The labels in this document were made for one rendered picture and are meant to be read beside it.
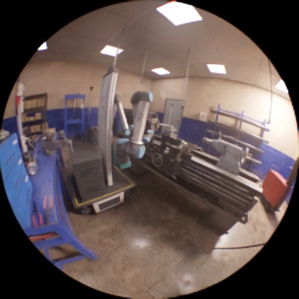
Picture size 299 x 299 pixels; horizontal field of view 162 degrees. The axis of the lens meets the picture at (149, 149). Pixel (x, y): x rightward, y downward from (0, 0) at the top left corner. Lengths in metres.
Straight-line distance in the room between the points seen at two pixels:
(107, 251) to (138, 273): 0.41
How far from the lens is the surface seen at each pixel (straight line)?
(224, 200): 1.61
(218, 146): 1.50
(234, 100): 4.71
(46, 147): 1.36
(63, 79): 5.02
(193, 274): 1.50
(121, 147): 1.18
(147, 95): 1.13
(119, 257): 1.37
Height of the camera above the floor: 1.35
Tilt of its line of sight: 21 degrees down
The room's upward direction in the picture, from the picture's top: 8 degrees clockwise
